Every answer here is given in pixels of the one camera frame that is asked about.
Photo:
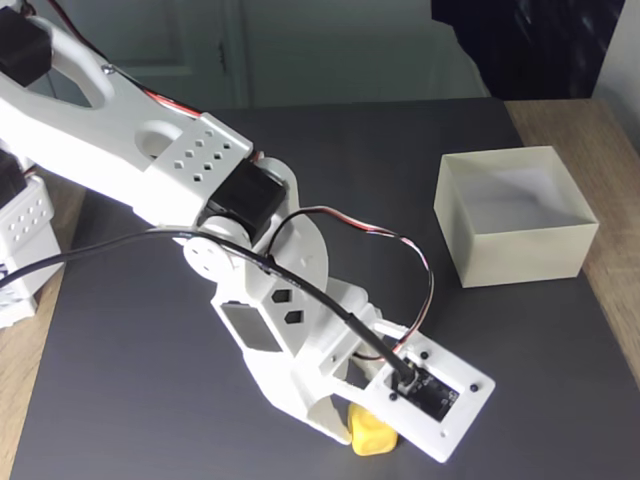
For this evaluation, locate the white open box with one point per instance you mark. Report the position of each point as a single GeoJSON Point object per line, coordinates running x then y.
{"type": "Point", "coordinates": [520, 250]}

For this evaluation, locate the pale green door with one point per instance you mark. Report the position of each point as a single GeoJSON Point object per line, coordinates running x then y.
{"type": "Point", "coordinates": [310, 50]}

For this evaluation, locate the yellow cube block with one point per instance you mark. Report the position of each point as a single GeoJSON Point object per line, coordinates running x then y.
{"type": "Point", "coordinates": [372, 437]}

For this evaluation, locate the black glossy object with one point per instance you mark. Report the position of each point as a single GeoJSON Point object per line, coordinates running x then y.
{"type": "Point", "coordinates": [530, 50]}

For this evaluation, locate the dark grey table mat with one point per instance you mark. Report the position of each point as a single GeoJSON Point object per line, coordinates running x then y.
{"type": "Point", "coordinates": [150, 390]}

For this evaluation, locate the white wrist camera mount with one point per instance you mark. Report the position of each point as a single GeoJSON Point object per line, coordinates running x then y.
{"type": "Point", "coordinates": [450, 425]}

